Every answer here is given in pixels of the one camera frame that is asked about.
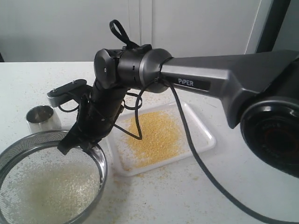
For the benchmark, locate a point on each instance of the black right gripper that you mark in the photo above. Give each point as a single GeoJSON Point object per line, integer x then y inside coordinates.
{"type": "Point", "coordinates": [96, 116]}

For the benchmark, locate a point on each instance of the stainless steel cup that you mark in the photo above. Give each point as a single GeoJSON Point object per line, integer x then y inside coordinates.
{"type": "Point", "coordinates": [42, 118]}

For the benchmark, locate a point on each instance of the white coarse grains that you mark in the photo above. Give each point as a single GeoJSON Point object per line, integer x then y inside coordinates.
{"type": "Point", "coordinates": [47, 187]}

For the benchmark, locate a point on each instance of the round steel mesh sieve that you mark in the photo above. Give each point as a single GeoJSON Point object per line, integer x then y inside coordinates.
{"type": "Point", "coordinates": [47, 140]}

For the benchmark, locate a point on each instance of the yellow grain pile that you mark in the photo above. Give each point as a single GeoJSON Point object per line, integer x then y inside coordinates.
{"type": "Point", "coordinates": [162, 138]}

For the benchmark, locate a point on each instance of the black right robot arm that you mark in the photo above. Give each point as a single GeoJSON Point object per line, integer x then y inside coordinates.
{"type": "Point", "coordinates": [259, 93]}

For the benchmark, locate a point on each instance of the white rectangular plastic tray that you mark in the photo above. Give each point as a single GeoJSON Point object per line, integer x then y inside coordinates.
{"type": "Point", "coordinates": [203, 139]}

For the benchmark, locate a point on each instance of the white cabinet doors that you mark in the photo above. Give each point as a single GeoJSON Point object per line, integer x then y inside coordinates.
{"type": "Point", "coordinates": [73, 30]}

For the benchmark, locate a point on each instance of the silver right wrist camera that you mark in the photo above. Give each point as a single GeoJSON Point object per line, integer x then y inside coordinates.
{"type": "Point", "coordinates": [64, 92]}

